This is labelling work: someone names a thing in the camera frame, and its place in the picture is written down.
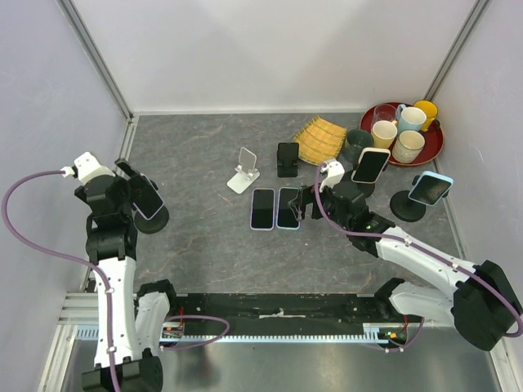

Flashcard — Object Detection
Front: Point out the cream case phone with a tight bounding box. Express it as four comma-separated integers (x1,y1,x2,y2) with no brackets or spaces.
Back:
351,147,391,184

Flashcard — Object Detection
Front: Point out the dark green mug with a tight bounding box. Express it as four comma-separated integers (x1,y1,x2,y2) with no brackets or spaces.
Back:
342,129,373,163

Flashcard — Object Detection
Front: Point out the yellow bamboo tray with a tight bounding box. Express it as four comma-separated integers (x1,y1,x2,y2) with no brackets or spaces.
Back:
293,116,347,166

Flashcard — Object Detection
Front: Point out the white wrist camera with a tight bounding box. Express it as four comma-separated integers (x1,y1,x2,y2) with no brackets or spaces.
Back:
61,152,116,185
320,158,345,193

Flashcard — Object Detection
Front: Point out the purple phone from pole stand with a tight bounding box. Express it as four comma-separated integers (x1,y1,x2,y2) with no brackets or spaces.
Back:
128,173,164,221

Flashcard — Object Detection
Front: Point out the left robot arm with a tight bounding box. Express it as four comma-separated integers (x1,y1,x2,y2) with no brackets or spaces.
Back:
73,152,180,391

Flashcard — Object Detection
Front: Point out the clear glass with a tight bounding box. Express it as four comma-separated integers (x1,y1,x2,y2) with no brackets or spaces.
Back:
371,104,396,126

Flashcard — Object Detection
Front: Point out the light blue mug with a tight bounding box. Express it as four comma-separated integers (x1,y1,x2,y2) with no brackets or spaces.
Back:
396,104,427,134

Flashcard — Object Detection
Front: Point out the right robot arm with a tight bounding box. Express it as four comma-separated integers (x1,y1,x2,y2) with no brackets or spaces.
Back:
288,181,522,351

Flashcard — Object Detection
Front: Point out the black pole stand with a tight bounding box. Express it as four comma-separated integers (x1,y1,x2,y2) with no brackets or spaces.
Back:
342,170,375,198
134,204,170,234
389,190,426,222

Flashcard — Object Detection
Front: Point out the pale yellow cup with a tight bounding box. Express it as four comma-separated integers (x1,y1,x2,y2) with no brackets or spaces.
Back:
371,120,398,149

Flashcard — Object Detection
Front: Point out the lavender case phone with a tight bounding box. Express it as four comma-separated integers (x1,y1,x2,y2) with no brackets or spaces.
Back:
250,188,275,231

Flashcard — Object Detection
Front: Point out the white folding phone stand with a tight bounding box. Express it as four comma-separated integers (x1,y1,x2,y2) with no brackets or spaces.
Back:
226,147,260,194

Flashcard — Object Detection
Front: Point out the black folding phone stand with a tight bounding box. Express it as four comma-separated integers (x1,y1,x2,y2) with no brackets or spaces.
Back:
276,142,299,178

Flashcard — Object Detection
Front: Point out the grey cable duct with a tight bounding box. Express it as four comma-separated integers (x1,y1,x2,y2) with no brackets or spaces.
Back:
75,323,404,345

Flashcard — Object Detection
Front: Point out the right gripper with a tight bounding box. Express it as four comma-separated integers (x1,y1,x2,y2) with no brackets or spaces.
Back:
288,183,351,231

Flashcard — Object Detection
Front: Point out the yellow mug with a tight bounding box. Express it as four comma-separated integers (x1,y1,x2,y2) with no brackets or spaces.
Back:
413,100,439,131

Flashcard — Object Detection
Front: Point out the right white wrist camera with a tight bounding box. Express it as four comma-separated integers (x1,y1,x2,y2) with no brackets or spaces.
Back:
320,158,345,193

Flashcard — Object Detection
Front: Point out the red round tray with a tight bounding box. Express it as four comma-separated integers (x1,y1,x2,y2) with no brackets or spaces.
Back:
360,105,445,167

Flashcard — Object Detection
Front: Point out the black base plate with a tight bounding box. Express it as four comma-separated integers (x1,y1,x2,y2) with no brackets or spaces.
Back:
169,293,404,336

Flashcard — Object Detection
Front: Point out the blue phone on right stand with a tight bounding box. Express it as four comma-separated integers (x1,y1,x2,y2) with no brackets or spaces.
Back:
408,171,454,206

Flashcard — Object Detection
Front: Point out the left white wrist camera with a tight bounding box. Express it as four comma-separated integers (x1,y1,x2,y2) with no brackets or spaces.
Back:
61,152,116,185

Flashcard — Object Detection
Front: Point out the light blue case phone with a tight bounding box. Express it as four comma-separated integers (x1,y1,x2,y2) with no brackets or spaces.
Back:
276,187,300,230

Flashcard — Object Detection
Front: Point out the cream textured cup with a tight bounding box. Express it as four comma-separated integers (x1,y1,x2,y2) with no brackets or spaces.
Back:
391,130,425,163

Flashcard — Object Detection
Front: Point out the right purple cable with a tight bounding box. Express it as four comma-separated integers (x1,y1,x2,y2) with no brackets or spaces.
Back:
314,163,523,354

